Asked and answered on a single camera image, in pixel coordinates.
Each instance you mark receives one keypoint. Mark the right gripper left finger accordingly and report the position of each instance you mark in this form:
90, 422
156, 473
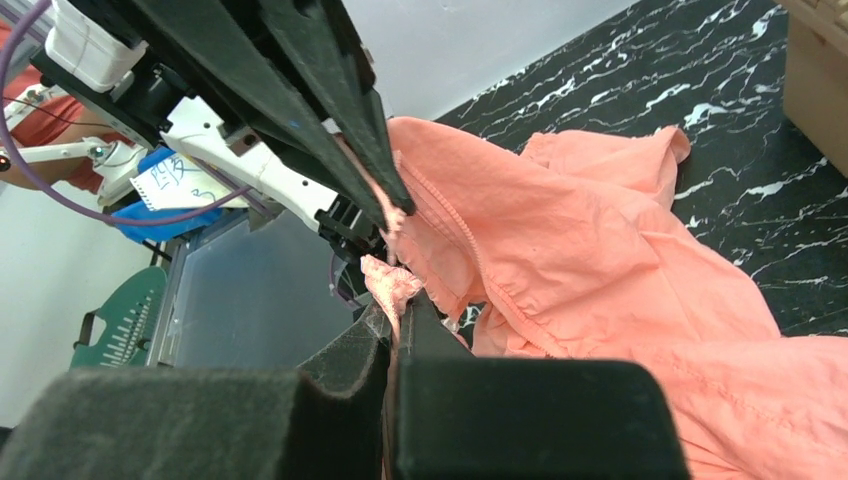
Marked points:
320, 420

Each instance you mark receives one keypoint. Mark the pink jacket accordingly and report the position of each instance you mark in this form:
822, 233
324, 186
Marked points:
572, 248

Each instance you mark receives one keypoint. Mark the clear plastic storage bin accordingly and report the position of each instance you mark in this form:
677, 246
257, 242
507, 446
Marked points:
248, 299

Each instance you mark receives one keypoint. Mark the person in red shirt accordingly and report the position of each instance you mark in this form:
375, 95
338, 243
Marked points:
59, 121

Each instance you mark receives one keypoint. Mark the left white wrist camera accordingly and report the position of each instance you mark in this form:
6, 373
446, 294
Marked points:
87, 51

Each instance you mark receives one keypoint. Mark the green round dial object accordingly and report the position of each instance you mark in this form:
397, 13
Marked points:
120, 332

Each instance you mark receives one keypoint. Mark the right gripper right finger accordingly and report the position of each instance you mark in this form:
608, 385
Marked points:
454, 415

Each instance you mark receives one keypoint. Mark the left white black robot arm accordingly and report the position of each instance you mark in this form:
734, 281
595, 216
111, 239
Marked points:
139, 107

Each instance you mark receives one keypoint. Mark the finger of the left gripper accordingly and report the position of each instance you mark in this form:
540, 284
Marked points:
245, 112
323, 46

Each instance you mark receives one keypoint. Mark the white paper note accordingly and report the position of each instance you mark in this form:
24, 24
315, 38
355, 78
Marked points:
168, 180

